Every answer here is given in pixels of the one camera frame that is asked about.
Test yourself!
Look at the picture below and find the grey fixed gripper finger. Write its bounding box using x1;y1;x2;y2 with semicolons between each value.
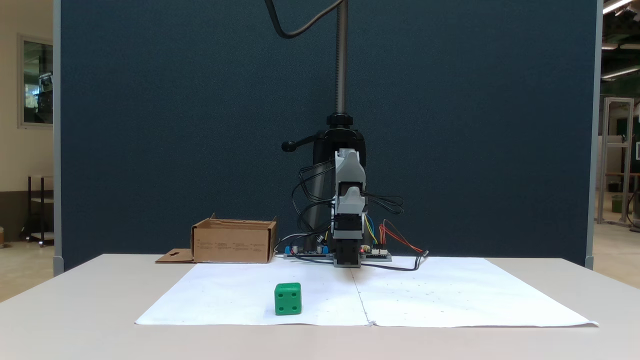
334;186;368;218

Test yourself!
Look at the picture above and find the green die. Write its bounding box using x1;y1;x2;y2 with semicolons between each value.
274;282;303;316

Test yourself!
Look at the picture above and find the motor driver circuit board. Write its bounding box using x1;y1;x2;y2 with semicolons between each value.
361;246;393;262

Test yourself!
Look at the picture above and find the blue power circuit board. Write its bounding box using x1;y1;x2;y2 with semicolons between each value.
283;244;331;260

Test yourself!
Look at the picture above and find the brown cardboard box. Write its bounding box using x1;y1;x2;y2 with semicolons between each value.
155;213;278;264

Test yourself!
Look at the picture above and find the white paper sheet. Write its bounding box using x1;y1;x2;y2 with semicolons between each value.
135;262;371;327
352;257;599;328

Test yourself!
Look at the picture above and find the blue partition panel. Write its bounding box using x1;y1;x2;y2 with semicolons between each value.
53;0;603;275

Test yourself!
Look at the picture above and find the fluorescent ceiling light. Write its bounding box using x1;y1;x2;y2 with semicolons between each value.
602;0;635;15
601;66;640;81

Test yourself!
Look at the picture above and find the black shelf cart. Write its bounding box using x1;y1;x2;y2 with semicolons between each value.
20;175;54;247

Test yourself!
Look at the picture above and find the framed window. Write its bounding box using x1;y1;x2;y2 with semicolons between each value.
17;34;54;130

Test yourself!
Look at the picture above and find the yellow jumper wire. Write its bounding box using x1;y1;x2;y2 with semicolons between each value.
364;214;379;246

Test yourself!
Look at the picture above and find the black servo cable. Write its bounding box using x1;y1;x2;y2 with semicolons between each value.
291;184;335;251
298;160;337;202
364;192;405;216

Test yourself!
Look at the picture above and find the red orange wire bundle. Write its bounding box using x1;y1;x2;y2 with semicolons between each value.
379;219;425;254

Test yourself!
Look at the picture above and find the black cable with orange end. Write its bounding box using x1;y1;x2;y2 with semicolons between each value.
360;250;430;272

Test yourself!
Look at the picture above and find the black camera stand with pole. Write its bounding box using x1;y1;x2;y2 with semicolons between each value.
281;0;367;236

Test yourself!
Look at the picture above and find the black camera cable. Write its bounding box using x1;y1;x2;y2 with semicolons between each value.
265;0;346;40

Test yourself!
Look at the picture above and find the aluminium profile frame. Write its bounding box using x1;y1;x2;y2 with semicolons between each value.
596;97;636;226

